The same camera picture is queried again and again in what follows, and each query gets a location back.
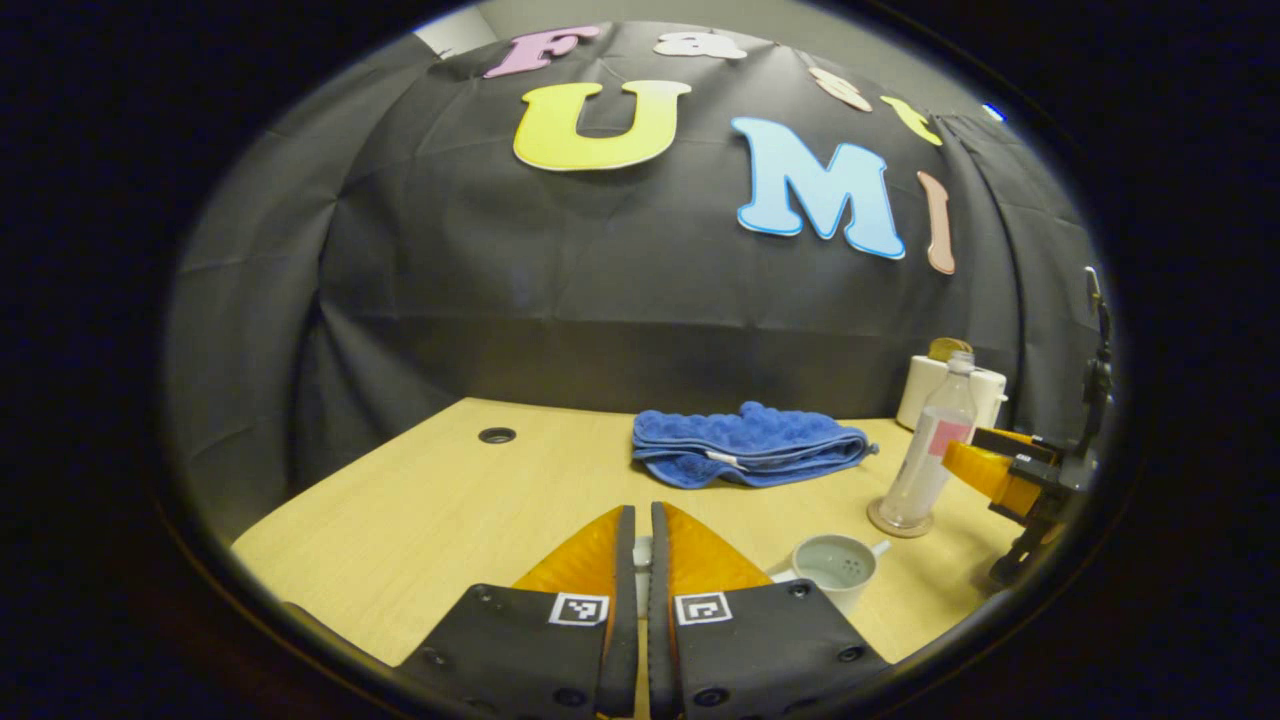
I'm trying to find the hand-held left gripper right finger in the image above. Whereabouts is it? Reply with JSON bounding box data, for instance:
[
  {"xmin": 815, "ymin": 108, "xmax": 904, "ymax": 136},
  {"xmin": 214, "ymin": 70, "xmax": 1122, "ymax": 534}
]
[{"xmin": 647, "ymin": 500, "xmax": 893, "ymax": 720}]

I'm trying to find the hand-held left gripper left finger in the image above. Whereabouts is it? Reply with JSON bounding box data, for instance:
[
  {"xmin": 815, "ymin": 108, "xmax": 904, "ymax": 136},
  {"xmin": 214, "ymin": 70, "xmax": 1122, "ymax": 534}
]
[{"xmin": 395, "ymin": 504, "xmax": 640, "ymax": 720}]

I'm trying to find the clear water bottle red label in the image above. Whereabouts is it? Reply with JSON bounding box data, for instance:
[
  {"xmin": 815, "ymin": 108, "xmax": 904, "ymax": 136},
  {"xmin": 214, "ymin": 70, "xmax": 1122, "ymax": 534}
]
[{"xmin": 877, "ymin": 350, "xmax": 980, "ymax": 532}]

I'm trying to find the round woven coaster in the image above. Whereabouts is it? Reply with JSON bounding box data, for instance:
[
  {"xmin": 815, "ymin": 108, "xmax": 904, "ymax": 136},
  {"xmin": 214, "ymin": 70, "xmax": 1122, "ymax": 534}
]
[{"xmin": 866, "ymin": 496, "xmax": 937, "ymax": 540}]

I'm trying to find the white ceramic teacup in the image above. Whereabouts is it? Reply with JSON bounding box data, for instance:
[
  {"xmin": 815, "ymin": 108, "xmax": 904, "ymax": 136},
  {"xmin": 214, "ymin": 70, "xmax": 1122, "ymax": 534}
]
[{"xmin": 769, "ymin": 533, "xmax": 892, "ymax": 617}]

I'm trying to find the white toaster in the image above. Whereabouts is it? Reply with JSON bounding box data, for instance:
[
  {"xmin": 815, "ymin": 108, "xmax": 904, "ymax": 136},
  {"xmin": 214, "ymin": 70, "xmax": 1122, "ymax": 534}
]
[{"xmin": 896, "ymin": 354, "xmax": 1009, "ymax": 433}]

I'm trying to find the blue folded towel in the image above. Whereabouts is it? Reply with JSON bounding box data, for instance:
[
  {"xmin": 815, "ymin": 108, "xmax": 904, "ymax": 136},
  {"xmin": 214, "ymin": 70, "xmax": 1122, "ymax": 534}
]
[{"xmin": 631, "ymin": 401, "xmax": 880, "ymax": 491}]

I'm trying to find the black backdrop cloth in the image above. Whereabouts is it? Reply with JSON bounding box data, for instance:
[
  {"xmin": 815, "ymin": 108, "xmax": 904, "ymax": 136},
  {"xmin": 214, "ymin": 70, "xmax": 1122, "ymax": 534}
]
[{"xmin": 165, "ymin": 20, "xmax": 1113, "ymax": 549}]

